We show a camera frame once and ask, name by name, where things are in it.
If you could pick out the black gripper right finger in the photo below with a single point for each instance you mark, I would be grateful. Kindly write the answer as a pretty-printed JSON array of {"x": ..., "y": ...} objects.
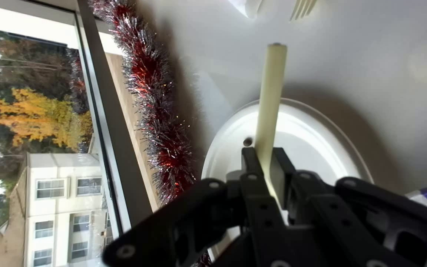
[{"x": 357, "y": 223}]

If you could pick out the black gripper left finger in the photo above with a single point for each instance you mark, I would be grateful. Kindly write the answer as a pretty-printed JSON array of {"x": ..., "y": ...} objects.
[{"x": 182, "y": 231}]

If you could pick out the white plastic spoon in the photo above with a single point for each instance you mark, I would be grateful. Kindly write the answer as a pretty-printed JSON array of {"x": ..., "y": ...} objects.
[{"x": 271, "y": 87}]

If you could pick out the white paper plate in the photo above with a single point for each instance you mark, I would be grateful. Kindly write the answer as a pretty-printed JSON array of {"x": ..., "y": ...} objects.
[{"x": 310, "y": 140}]

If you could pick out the red tinsel garland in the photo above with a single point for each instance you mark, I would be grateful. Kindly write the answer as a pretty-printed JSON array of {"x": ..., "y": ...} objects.
[{"x": 149, "y": 80}]

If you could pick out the white paper towel front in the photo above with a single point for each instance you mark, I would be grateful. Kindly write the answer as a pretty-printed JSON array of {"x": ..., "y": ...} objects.
[{"x": 247, "y": 8}]

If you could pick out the grey window frame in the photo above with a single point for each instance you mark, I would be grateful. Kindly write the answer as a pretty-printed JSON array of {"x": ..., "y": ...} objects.
[{"x": 127, "y": 201}]

